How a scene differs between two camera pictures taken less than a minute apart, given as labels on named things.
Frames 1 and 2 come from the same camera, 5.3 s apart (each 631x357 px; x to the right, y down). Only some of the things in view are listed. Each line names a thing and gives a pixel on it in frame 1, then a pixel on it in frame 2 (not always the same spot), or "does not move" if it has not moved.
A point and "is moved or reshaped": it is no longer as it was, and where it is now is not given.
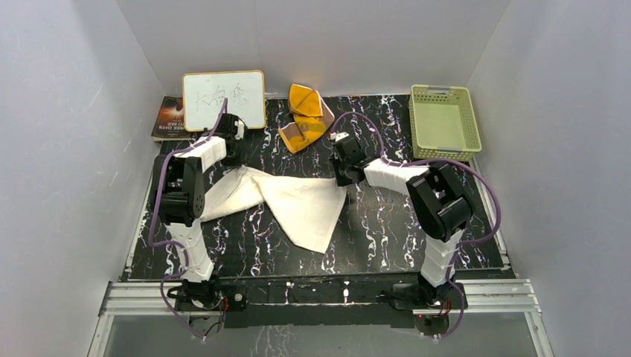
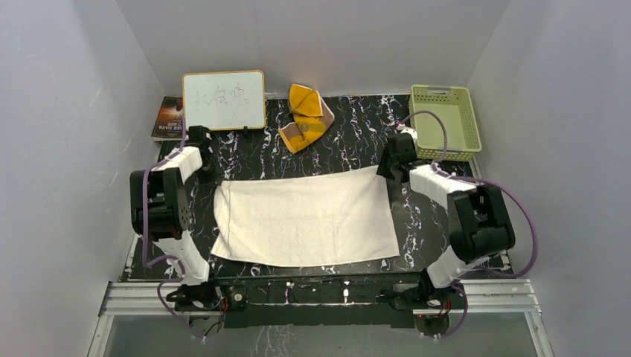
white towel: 306,209 is moved or reshaped
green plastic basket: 443,122 does not move
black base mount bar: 375,300 does not move
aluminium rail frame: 509,297 does not move
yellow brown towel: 312,115 does not move
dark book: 170,124 does not move
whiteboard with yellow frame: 204,94 does not move
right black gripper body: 341,170 → 387,164
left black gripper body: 236,160 → 210,173
